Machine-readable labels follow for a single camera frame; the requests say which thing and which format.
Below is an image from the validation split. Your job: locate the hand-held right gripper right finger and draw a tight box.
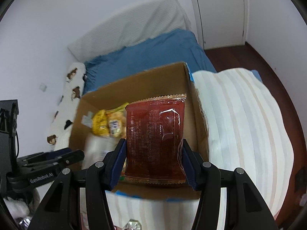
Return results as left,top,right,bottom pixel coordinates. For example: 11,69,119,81
182,139,275,230

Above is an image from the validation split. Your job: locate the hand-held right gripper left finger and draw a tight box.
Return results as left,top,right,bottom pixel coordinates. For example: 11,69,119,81
28,139,127,230

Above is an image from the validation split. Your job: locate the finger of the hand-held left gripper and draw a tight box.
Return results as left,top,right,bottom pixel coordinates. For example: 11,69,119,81
17,148,73,164
23,150,85,168

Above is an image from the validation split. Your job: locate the white snack carton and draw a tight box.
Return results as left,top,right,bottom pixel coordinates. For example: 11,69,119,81
83,133,118,169

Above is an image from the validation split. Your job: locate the yellow clear chips packet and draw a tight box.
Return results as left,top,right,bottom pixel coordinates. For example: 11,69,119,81
106,103,127,139

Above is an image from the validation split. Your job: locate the dark red snack packet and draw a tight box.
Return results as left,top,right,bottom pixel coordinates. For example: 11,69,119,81
125,93,187,185

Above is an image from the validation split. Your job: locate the cardboard box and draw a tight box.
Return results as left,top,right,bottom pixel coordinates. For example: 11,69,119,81
68,62,211,202

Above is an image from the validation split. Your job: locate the white crumpled cloth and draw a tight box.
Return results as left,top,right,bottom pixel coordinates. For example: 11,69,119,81
5,189,41,230

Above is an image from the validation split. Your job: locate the black metal stand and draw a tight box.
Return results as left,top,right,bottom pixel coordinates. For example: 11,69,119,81
0,99,20,197

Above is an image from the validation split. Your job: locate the silver white snack packet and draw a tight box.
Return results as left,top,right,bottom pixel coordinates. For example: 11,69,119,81
122,219,142,230

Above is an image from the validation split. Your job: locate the striped cat print blanket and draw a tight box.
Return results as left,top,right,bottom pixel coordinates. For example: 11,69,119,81
106,68,295,230

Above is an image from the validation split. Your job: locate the bear print long pillow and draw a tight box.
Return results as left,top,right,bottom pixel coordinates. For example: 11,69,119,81
47,62,87,149

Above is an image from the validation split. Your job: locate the blue bedsheet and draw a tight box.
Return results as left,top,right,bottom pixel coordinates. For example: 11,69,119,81
83,29,263,96

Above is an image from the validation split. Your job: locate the white textured pillow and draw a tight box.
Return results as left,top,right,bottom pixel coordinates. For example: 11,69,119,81
67,0,192,61

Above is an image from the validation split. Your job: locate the white door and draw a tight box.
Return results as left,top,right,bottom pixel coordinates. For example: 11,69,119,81
186,0,247,51

